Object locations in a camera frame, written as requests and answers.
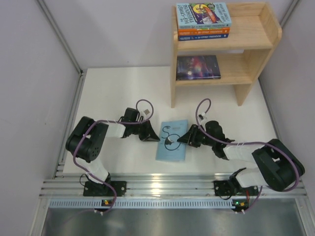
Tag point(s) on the blue 91-storey treehouse book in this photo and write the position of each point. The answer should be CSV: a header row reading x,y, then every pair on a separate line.
x,y
202,37

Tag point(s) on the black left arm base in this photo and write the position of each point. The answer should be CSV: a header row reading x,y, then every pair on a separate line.
x,y
92,189

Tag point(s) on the purple galaxy cover book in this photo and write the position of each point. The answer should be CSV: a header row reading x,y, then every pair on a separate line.
x,y
197,68

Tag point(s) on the light blue thin booklet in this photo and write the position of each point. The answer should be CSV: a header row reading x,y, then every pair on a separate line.
x,y
168,148

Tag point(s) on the light blue 143-storey treehouse book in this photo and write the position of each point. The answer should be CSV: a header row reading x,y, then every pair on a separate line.
x,y
203,15

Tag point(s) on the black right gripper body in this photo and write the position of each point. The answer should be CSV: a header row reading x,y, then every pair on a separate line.
x,y
194,135

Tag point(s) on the aluminium mounting rail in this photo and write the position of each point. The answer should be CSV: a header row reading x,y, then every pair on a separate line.
x,y
157,191

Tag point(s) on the orange 78-storey treehouse book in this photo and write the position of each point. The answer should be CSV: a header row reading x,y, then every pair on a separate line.
x,y
189,32

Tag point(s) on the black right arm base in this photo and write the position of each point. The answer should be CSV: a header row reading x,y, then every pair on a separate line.
x,y
224,189

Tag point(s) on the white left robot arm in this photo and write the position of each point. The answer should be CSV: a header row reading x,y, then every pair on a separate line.
x,y
87,138

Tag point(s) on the wooden two-tier shelf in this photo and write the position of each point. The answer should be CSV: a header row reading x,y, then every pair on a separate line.
x,y
254,35

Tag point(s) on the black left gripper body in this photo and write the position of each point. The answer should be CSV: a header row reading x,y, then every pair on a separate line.
x,y
144,131

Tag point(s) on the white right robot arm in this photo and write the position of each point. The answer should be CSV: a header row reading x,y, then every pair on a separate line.
x,y
275,165

